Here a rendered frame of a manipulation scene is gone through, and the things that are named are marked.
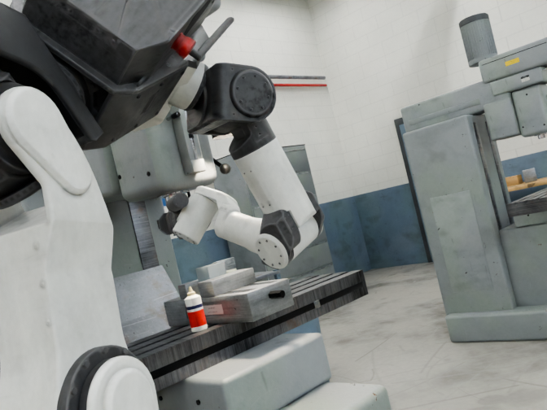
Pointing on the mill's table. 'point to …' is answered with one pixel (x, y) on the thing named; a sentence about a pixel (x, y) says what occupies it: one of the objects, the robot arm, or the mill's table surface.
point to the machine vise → (232, 303)
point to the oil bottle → (195, 311)
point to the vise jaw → (226, 282)
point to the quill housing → (157, 163)
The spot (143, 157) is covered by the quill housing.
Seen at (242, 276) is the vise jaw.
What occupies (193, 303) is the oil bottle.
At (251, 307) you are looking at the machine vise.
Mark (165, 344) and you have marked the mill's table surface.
